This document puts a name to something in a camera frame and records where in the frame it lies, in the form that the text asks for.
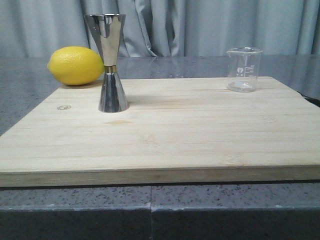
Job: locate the clear glass beaker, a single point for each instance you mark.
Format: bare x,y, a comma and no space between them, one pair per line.
243,69

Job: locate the silver steel jigger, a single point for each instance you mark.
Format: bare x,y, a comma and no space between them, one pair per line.
106,31

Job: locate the light wooden cutting board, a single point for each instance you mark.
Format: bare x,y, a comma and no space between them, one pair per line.
175,130

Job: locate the yellow lemon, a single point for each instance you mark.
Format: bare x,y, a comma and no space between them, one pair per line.
75,65

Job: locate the grey curtain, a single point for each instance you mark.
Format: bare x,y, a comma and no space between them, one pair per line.
163,28

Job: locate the black metal board handle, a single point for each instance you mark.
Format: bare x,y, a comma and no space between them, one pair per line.
312,100

